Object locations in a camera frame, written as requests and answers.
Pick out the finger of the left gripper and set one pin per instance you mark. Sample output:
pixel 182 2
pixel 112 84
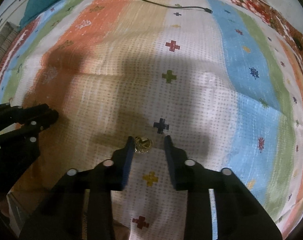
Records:
pixel 17 114
pixel 34 123

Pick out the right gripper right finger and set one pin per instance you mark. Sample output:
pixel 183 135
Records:
pixel 185 173

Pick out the gold chain jewelry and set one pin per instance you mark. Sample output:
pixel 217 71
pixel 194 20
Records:
pixel 143 145

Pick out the silver metal tin box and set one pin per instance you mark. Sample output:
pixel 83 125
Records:
pixel 21 206

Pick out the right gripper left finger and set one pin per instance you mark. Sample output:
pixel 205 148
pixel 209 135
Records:
pixel 115 171

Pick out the striped colourful cloth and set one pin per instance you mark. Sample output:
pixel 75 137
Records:
pixel 264 147

